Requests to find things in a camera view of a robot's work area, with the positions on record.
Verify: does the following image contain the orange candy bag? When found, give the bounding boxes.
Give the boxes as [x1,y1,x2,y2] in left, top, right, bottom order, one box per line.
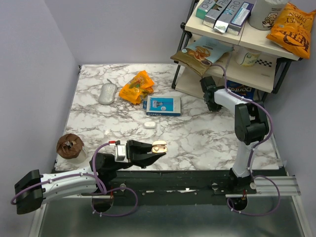
[119,71,155,105]

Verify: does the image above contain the blue Doritos bag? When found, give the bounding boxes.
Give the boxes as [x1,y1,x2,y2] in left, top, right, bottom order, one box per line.
[227,80,255,100]

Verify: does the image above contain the blue Harry's razor box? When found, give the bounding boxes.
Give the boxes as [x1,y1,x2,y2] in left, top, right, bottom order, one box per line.
[143,96,181,117]

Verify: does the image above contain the blue gold chips bag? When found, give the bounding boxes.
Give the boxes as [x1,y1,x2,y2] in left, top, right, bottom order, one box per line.
[170,36,233,76]

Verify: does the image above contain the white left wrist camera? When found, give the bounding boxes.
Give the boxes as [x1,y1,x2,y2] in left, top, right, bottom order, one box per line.
[115,141,126,162]

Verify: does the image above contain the black beige shelf rack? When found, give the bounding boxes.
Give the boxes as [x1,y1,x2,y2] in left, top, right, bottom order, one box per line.
[178,0,300,100]

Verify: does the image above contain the white popcorn tub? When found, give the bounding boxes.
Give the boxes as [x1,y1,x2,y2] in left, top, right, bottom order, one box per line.
[249,0,288,31]

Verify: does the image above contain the orange honey dijon chips bag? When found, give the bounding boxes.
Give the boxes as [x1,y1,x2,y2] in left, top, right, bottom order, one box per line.
[266,2,316,59]

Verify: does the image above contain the green RO box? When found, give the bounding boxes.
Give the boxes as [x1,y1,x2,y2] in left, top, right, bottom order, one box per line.
[196,0,217,20]

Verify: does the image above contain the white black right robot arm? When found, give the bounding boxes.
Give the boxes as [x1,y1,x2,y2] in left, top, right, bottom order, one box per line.
[200,77,270,194]

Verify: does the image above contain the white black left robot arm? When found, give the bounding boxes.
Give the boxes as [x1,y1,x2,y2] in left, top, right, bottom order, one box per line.
[10,140,167,215]

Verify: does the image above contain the silver RO box left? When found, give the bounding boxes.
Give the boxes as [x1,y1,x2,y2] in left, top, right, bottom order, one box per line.
[203,0,231,28]

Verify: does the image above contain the grey glitter pouch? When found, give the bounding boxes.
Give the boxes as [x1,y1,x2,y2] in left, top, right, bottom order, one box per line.
[98,79,118,105]

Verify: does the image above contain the white earbud charging case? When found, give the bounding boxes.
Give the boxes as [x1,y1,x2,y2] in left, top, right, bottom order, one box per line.
[144,121,157,129]

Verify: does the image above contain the white yellow cup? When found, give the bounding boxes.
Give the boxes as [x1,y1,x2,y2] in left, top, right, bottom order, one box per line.
[235,47,262,67]

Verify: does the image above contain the silver ro box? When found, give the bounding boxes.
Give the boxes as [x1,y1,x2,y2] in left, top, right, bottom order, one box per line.
[203,0,231,28]
[213,0,242,34]

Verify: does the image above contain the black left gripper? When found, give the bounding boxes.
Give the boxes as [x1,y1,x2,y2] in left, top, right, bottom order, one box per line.
[111,140,165,172]

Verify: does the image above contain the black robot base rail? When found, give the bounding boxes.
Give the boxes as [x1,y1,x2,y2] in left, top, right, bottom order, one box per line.
[81,170,257,207]

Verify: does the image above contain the brown paper cupcake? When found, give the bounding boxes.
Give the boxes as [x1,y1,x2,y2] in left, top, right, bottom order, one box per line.
[56,133,87,164]

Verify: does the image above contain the silver RO box middle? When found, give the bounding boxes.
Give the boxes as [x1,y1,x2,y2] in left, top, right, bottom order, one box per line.
[213,0,242,34]

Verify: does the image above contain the purple blue box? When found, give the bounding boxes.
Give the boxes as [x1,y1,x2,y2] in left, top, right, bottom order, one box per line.
[227,1,254,36]

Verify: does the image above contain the beige small earbud case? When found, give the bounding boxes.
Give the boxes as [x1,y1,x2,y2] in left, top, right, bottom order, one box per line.
[152,140,168,153]

